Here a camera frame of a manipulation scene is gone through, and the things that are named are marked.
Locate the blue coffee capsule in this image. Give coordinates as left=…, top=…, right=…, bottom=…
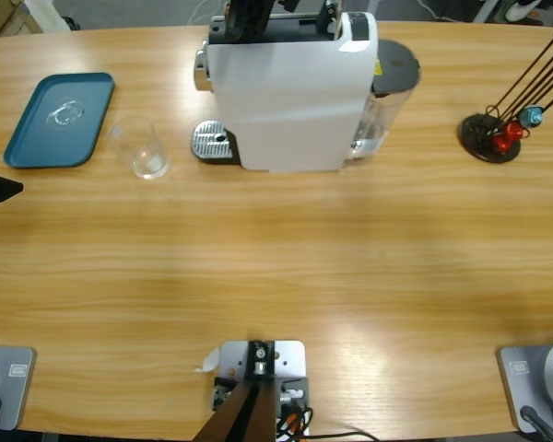
left=521, top=105, right=544, bottom=128

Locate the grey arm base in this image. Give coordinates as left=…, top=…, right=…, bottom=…
left=496, top=339, right=553, bottom=434
left=0, top=344, right=38, bottom=432

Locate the white block with dark post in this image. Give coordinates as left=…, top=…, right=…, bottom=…
left=197, top=339, right=312, bottom=442

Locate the clear drinking glass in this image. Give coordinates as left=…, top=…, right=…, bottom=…
left=106, top=116, right=171, bottom=180

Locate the white paper tag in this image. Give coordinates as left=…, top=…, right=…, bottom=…
left=193, top=347, right=221, bottom=374

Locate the white capsule coffee machine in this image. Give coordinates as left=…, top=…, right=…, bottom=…
left=193, top=0, right=380, bottom=174

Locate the white background equipment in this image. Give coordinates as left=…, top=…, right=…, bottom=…
left=469, top=0, right=553, bottom=27

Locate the teal plastic tray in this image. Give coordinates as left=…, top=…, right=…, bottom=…
left=3, top=72, right=116, bottom=170

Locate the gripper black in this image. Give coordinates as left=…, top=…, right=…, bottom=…
left=225, top=0, right=300, bottom=43

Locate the black capsule stand with rods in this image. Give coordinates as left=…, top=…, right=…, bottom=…
left=458, top=29, right=553, bottom=165

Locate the black cable at table edge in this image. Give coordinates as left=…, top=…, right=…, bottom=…
left=311, top=430, right=379, bottom=442

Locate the orange and black cable bundle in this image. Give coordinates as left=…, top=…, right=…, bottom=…
left=275, top=404, right=315, bottom=438

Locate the clear water tank black lid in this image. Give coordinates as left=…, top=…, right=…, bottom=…
left=345, top=39, right=422, bottom=161

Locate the thin white cable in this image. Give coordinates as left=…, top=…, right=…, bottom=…
left=186, top=0, right=222, bottom=24

